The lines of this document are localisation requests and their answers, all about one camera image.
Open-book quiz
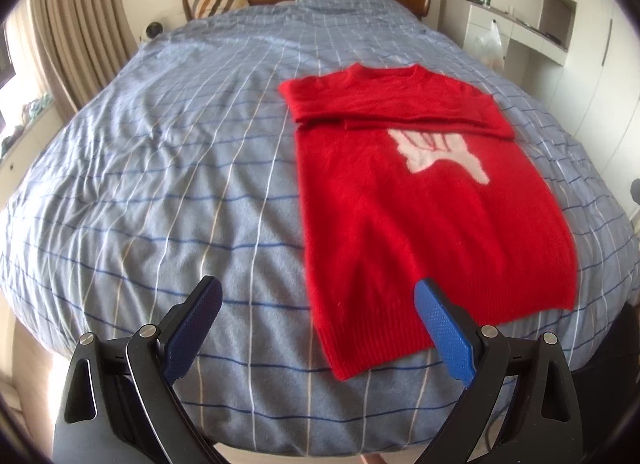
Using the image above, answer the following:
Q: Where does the white plastic bag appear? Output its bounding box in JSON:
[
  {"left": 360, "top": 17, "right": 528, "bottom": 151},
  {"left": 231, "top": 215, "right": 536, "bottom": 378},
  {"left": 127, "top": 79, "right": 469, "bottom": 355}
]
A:
[{"left": 472, "top": 19, "right": 503, "bottom": 70}]

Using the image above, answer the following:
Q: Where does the blue checked duvet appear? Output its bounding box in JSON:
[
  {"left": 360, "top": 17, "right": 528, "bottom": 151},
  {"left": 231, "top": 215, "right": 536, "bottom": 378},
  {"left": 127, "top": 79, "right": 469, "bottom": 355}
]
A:
[{"left": 0, "top": 0, "right": 640, "bottom": 450}]

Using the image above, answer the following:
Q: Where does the pile of clutter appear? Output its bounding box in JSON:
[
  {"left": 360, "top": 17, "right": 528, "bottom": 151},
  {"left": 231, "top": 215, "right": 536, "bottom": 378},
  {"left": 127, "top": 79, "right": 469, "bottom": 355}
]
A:
[{"left": 0, "top": 94, "right": 53, "bottom": 155}]

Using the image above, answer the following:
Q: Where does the white wardrobe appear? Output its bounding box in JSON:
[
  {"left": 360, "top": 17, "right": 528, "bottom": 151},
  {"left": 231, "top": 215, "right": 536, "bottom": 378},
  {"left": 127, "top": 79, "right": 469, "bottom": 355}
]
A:
[{"left": 530, "top": 0, "right": 640, "bottom": 175}]

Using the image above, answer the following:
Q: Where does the window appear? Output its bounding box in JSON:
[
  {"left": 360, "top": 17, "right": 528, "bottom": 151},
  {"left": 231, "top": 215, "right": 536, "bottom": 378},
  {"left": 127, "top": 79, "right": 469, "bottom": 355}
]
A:
[{"left": 0, "top": 24, "right": 16, "bottom": 90}]

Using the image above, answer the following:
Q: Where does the red knitted sweater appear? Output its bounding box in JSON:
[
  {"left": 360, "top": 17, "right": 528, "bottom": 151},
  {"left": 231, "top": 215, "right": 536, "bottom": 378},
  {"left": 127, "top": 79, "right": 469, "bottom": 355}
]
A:
[{"left": 278, "top": 63, "right": 580, "bottom": 382}]

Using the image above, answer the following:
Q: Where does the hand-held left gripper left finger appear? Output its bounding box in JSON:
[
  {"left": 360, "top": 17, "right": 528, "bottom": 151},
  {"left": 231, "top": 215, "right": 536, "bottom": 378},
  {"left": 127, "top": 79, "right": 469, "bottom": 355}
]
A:
[{"left": 52, "top": 275, "right": 223, "bottom": 464}]

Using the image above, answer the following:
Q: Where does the white desk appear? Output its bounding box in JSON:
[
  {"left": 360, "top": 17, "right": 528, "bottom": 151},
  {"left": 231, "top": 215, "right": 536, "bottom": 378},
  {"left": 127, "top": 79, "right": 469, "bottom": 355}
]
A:
[{"left": 437, "top": 0, "right": 571, "bottom": 67}]

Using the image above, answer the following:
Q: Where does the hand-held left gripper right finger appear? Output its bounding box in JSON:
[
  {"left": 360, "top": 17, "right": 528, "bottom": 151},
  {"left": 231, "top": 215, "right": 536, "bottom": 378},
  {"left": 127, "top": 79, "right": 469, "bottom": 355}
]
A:
[{"left": 414, "top": 278, "right": 586, "bottom": 464}]

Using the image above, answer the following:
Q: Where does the beige curtain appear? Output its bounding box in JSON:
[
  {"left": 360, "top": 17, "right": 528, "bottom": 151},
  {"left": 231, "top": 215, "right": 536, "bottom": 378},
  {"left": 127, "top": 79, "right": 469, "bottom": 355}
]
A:
[{"left": 30, "top": 0, "right": 138, "bottom": 117}]

